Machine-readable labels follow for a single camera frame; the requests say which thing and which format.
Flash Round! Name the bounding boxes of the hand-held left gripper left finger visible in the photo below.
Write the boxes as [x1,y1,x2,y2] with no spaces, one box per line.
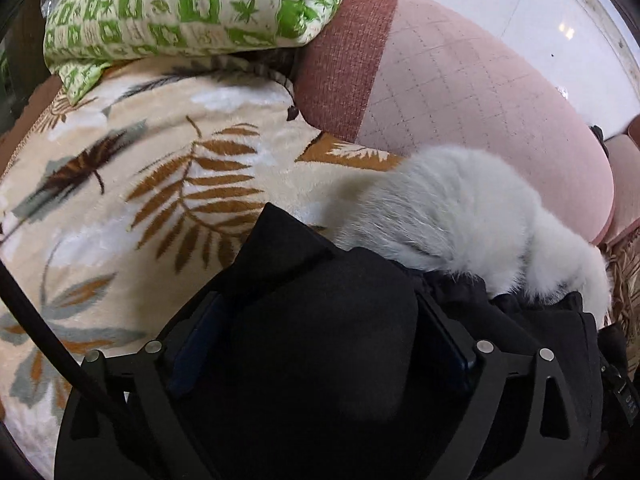
[54,292,228,480]

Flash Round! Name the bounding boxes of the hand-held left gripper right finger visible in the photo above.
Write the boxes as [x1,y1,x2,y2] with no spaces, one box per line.
[417,292,587,480]

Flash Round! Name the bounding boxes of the black coat with white fur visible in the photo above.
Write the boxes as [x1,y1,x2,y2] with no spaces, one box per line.
[165,145,613,480]

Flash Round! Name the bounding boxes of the leaf print fleece blanket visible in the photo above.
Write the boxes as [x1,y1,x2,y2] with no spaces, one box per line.
[0,55,408,478]

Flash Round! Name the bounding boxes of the pink sofa back cushion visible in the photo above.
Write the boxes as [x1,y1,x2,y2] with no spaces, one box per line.
[599,114,640,247]

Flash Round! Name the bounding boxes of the pink sofa armrest bolster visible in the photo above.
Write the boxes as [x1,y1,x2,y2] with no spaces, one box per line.
[291,0,617,247]

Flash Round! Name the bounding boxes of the glass panel door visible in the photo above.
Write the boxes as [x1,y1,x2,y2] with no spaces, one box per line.
[0,0,53,121]

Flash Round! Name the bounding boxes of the green patterned quilt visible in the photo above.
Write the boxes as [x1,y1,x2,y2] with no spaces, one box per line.
[44,0,385,107]

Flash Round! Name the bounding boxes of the black cable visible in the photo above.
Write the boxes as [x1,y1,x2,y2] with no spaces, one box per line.
[0,260,151,480]

